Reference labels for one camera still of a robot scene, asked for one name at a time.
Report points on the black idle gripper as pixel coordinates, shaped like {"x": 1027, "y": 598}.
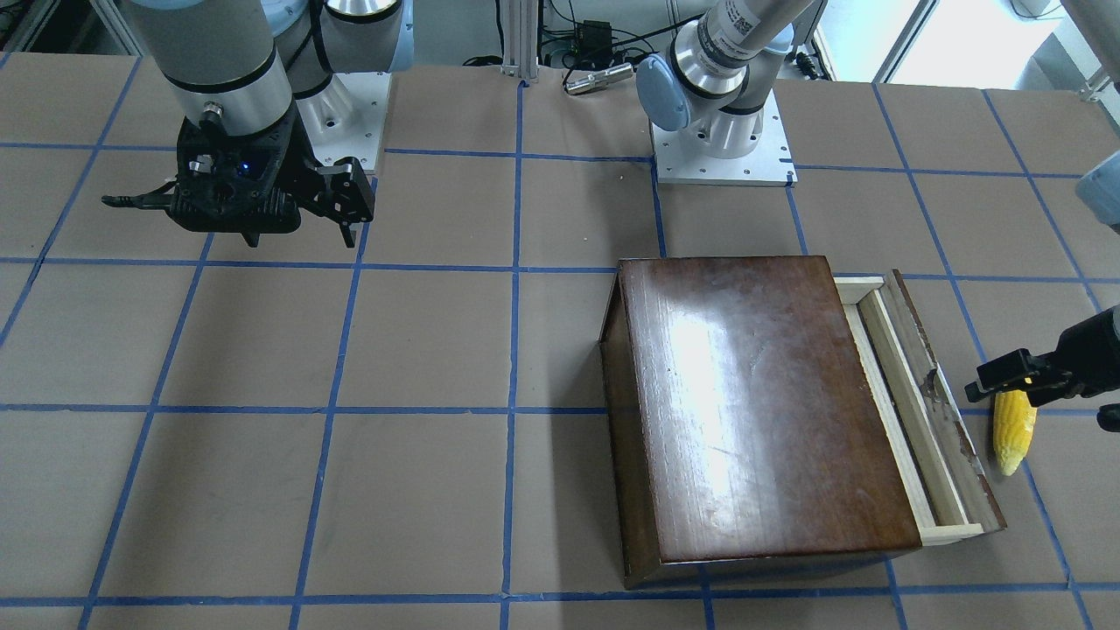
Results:
{"x": 336, "y": 188}

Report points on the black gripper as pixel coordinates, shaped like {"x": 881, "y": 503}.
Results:
{"x": 1088, "y": 344}

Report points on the yellow corn cob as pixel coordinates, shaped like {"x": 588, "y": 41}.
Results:
{"x": 1012, "y": 430}

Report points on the wooden drawer with white handle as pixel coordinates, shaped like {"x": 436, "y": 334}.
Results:
{"x": 944, "y": 477}

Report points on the dark brown wooden drawer box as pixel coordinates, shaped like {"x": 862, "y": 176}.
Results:
{"x": 746, "y": 444}

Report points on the silver cylinder tool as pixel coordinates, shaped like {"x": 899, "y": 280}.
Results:
{"x": 597, "y": 80}

